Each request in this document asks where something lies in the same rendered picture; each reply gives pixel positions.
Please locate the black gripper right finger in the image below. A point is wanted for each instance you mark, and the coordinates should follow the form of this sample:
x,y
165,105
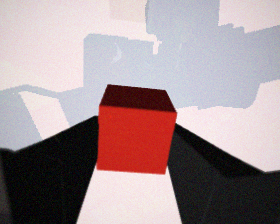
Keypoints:
x,y
213,187

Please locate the red cube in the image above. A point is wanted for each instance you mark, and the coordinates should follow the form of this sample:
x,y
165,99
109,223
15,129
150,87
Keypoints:
x,y
135,130

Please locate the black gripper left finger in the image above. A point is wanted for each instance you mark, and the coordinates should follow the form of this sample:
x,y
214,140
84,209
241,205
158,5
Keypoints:
x,y
46,183

